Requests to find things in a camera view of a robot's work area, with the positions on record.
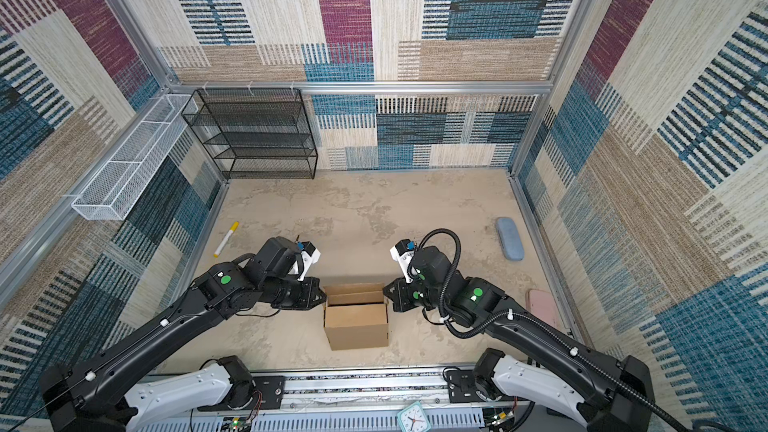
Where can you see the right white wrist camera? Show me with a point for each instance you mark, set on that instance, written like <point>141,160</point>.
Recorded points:
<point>402,253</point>

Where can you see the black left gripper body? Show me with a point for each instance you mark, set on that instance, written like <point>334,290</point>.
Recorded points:
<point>300,294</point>

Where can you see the small teal alarm clock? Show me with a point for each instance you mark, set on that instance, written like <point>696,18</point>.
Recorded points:
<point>413,418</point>

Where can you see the blue-grey glasses case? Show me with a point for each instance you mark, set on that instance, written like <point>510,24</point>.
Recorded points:
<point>510,239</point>

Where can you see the pink flat case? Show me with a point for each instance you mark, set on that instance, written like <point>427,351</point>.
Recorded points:
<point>542,304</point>

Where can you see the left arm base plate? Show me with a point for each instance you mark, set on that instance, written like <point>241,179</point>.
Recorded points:
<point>266,393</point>

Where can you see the black wire shelf rack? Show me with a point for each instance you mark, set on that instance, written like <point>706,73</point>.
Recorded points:
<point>249,133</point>

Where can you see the white wire mesh basket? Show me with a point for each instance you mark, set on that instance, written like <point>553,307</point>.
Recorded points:
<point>114,190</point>

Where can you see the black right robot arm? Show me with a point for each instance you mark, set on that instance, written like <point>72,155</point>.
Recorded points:
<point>596,390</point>

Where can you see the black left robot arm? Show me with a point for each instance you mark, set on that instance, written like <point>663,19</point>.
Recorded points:
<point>109,392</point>

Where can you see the yellow-capped white marker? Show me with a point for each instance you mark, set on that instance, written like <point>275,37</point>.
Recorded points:
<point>225,239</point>

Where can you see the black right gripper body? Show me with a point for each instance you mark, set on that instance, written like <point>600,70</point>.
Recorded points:
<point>409,295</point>

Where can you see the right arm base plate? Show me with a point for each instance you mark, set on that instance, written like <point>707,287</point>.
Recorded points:
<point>461,386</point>

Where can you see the brown cardboard box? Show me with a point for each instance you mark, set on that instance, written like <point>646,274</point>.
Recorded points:
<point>356,316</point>

